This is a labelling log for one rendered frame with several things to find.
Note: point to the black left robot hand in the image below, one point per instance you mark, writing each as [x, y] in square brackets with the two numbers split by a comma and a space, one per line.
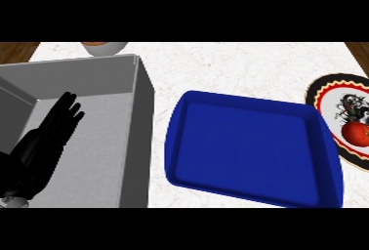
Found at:
[40, 146]

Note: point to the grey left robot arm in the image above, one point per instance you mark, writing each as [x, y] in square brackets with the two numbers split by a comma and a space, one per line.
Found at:
[12, 202]

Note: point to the blue plastic tray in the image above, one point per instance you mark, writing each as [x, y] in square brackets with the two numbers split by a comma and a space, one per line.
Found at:
[249, 146]

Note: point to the decorated white plate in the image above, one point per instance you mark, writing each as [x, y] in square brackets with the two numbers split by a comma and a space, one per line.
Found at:
[342, 107]

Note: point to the red tomato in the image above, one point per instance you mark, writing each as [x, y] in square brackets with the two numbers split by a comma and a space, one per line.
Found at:
[356, 133]

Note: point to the grey sink basin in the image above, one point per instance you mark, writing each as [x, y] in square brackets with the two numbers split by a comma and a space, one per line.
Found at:
[96, 130]

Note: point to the white cup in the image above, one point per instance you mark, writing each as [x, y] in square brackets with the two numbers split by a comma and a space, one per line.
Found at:
[103, 48]

